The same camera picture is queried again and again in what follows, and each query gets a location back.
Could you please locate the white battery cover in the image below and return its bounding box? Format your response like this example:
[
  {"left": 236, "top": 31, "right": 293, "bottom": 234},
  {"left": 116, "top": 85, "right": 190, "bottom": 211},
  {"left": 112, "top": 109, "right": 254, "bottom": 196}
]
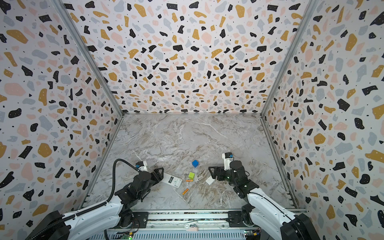
[{"left": 206, "top": 177, "right": 215, "bottom": 185}]

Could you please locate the white red remote control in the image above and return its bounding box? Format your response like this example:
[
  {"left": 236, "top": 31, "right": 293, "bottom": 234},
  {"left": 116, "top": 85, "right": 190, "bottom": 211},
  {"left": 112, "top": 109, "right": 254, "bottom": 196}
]
[{"left": 161, "top": 173, "right": 182, "bottom": 188}]

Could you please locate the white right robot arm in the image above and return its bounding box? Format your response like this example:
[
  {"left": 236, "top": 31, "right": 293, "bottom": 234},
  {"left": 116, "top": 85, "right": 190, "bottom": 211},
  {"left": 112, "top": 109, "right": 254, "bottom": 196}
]
[{"left": 208, "top": 161, "right": 320, "bottom": 240}]

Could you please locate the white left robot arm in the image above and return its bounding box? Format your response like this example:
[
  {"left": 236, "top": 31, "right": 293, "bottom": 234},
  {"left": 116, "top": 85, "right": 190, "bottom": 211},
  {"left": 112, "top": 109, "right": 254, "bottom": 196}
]
[{"left": 26, "top": 168, "right": 164, "bottom": 240}]

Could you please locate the blue cube block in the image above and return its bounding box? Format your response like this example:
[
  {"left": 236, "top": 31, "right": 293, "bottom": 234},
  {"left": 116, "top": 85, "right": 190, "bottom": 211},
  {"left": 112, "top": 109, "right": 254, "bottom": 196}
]
[{"left": 192, "top": 160, "right": 199, "bottom": 168}]

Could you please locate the green cube block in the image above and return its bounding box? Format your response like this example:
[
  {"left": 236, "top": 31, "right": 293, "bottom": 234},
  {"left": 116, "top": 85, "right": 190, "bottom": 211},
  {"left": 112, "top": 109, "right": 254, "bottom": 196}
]
[{"left": 188, "top": 172, "right": 195, "bottom": 180}]

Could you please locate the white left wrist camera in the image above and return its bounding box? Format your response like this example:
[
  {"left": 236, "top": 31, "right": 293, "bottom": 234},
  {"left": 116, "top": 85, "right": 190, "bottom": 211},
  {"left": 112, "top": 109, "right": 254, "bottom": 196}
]
[{"left": 136, "top": 161, "right": 148, "bottom": 172}]

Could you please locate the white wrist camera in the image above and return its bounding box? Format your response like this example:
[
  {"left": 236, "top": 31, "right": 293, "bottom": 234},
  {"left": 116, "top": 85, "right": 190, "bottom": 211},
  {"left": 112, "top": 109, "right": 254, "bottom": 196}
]
[
  {"left": 222, "top": 152, "right": 234, "bottom": 171},
  {"left": 136, "top": 161, "right": 148, "bottom": 172}
]

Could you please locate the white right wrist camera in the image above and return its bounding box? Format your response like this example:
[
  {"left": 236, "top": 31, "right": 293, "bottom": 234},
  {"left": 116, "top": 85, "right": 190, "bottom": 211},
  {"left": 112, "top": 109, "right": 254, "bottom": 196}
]
[{"left": 222, "top": 152, "right": 234, "bottom": 171}]

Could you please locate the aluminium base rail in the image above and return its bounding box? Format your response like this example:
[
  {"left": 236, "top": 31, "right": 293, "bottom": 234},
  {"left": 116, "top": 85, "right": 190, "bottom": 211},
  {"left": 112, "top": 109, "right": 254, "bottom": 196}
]
[{"left": 68, "top": 208, "right": 301, "bottom": 240}]

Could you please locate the black corrugated cable hose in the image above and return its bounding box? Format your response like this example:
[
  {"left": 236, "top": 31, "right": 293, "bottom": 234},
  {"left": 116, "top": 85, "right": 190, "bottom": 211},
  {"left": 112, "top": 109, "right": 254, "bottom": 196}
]
[{"left": 25, "top": 158, "right": 139, "bottom": 240}]

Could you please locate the aluminium corner post right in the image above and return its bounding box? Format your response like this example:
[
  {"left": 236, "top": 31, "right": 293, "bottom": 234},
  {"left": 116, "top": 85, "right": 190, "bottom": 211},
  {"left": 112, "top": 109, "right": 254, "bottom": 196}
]
[{"left": 261, "top": 0, "right": 319, "bottom": 119}]

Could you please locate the aluminium corner post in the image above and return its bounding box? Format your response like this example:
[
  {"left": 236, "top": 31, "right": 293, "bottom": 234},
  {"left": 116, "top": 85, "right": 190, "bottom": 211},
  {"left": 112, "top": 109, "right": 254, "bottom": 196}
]
[
  {"left": 261, "top": 0, "right": 319, "bottom": 119},
  {"left": 51, "top": 1, "right": 124, "bottom": 118}
]

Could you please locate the aluminium corner post left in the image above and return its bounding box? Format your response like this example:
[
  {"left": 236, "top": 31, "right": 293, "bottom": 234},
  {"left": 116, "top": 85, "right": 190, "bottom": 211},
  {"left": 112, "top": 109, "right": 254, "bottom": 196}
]
[{"left": 51, "top": 1, "right": 124, "bottom": 118}]

